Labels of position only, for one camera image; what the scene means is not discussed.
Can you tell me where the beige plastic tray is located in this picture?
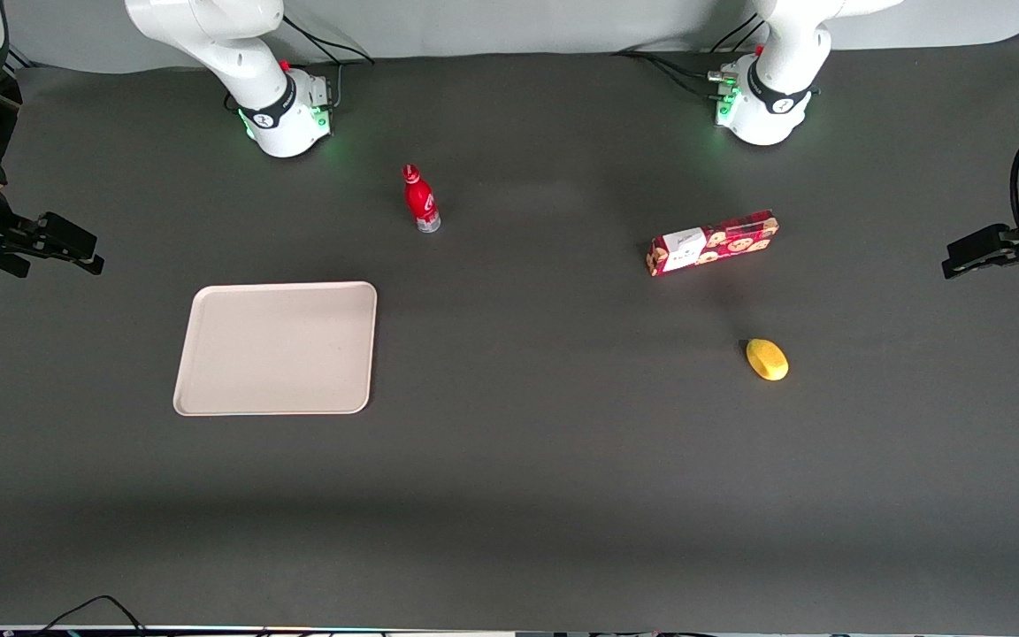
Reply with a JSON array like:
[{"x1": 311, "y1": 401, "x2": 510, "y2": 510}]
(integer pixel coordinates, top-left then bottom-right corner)
[{"x1": 172, "y1": 281, "x2": 379, "y2": 417}]

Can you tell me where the black left arm base cable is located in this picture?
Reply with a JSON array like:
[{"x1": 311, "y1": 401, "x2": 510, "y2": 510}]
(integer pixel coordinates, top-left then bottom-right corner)
[
  {"x1": 614, "y1": 50, "x2": 733, "y2": 101},
  {"x1": 708, "y1": 12, "x2": 763, "y2": 54}
]

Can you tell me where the yellow lemon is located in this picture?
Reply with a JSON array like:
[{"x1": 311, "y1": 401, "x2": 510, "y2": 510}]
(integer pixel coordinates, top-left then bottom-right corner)
[{"x1": 746, "y1": 337, "x2": 790, "y2": 382}]

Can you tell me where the black arm base cable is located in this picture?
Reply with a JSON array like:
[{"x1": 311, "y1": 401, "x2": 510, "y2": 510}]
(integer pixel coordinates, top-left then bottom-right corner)
[
  {"x1": 708, "y1": 12, "x2": 763, "y2": 54},
  {"x1": 282, "y1": 13, "x2": 378, "y2": 111},
  {"x1": 614, "y1": 50, "x2": 733, "y2": 101}
]

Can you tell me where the black cable at table edge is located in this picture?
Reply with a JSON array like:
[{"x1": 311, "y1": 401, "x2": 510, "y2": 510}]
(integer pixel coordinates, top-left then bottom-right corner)
[{"x1": 32, "y1": 594, "x2": 153, "y2": 637}]

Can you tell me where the black right arm base cable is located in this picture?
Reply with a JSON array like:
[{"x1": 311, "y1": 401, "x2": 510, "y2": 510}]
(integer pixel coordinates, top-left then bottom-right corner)
[{"x1": 282, "y1": 13, "x2": 378, "y2": 111}]

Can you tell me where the red cookie box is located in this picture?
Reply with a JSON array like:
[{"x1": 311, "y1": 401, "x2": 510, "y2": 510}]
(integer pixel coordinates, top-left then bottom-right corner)
[{"x1": 646, "y1": 209, "x2": 781, "y2": 279}]

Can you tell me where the red coke bottle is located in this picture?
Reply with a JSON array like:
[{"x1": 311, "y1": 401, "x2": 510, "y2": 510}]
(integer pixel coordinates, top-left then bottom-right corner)
[{"x1": 402, "y1": 164, "x2": 441, "y2": 234}]

